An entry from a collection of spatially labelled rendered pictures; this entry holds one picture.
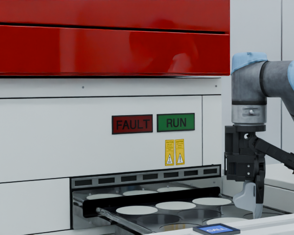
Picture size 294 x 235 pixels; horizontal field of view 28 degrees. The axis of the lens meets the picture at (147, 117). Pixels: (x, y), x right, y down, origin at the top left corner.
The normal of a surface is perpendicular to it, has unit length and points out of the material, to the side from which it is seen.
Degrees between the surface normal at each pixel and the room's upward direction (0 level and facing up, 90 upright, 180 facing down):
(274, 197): 90
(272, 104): 90
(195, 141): 90
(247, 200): 93
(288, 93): 136
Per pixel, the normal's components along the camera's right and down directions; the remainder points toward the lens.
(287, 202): -0.88, 0.04
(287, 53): 0.47, 0.04
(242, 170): -0.05, 0.05
